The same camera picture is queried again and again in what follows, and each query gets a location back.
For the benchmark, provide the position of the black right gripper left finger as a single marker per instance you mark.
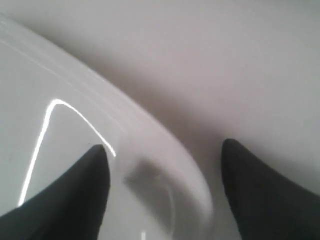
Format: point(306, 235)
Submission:
point(71, 208)

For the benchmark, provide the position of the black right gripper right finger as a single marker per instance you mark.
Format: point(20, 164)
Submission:
point(265, 204)

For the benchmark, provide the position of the white square plate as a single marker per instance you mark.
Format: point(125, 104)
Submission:
point(53, 109)

